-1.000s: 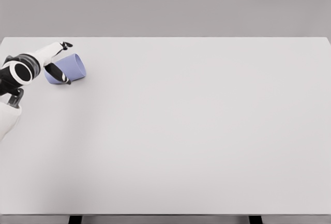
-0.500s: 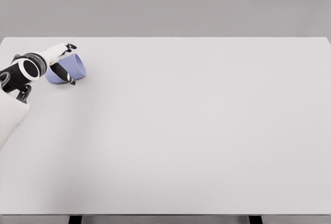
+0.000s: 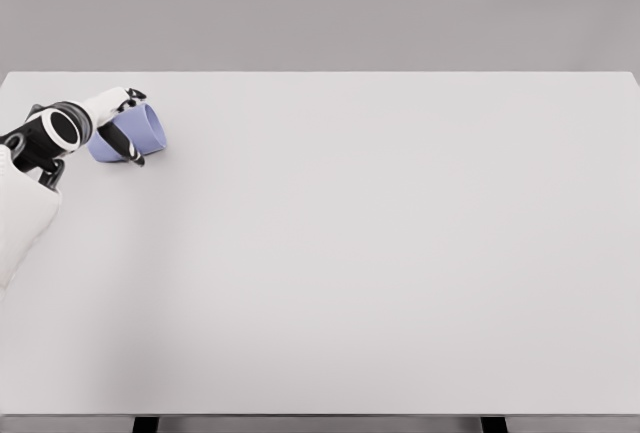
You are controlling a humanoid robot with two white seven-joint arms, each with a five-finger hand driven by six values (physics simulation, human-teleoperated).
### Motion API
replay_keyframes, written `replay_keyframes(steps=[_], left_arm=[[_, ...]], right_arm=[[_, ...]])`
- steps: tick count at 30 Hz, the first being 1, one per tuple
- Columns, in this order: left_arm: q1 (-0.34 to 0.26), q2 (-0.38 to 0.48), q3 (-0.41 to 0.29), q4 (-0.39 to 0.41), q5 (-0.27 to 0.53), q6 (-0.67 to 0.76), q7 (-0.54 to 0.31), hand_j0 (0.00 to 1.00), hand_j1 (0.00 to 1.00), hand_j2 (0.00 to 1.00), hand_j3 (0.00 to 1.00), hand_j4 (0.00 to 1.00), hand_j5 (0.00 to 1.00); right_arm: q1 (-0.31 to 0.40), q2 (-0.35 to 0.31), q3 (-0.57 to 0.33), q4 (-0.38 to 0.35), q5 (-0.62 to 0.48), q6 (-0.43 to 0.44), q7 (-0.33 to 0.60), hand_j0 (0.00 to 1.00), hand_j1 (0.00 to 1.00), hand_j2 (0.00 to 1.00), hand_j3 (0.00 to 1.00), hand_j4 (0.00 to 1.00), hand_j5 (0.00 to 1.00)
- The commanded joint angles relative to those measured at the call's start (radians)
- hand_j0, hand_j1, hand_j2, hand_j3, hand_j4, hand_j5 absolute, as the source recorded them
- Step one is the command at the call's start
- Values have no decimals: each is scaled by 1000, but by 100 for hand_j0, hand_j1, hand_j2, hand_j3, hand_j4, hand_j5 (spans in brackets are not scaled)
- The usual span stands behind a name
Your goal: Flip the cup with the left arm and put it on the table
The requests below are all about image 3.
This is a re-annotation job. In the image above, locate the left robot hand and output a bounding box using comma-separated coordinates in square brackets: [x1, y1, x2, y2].
[83, 86, 148, 169]

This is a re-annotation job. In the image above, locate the lavender blue cup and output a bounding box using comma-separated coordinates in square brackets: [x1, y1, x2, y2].
[87, 102, 168, 165]

